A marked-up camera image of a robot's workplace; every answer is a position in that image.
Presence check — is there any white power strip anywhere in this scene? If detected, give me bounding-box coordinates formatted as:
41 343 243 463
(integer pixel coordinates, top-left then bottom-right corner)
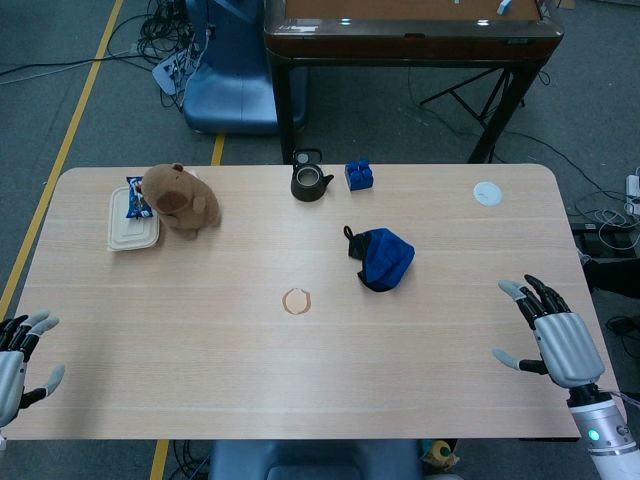
624 172 640 216

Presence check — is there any blue cloth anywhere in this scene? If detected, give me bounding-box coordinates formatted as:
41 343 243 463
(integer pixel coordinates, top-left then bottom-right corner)
342 225 417 294

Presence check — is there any brown plush capybara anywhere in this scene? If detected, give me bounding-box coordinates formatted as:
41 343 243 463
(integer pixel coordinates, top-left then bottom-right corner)
141 163 223 242

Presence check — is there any white cable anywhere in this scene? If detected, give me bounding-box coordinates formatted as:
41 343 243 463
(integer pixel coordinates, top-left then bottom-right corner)
593 207 637 247

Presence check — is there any blue-grey robot torso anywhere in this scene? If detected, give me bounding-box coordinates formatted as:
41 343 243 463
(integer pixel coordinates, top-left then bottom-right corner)
207 438 424 480

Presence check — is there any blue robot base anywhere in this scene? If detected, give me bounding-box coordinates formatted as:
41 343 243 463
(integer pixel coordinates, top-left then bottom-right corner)
182 0 307 137

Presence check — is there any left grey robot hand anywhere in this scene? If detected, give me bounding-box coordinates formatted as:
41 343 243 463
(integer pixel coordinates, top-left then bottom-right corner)
0 309 67 429

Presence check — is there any dark wooden mahjong table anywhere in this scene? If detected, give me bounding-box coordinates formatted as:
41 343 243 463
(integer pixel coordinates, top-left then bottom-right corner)
263 0 565 165

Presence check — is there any black teapot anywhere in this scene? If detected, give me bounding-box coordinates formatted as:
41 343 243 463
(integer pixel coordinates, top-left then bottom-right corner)
290 148 335 203

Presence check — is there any blue building block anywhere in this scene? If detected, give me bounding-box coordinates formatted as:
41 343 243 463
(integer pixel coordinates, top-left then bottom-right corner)
344 158 375 192

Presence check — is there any blue snack packet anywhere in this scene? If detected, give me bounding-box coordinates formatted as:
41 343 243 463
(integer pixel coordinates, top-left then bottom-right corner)
124 175 154 220

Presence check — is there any black cable tangle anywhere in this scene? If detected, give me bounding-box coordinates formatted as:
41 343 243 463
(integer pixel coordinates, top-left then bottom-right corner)
135 0 204 109

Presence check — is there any beige lidded lunch box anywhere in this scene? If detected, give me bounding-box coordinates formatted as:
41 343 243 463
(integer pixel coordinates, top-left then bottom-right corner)
105 185 162 253

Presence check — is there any white printed paper sheet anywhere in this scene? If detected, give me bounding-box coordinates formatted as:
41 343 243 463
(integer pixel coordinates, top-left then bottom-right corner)
151 48 202 94

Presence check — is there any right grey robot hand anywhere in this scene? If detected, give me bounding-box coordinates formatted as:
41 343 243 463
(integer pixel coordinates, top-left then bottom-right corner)
492 273 607 391

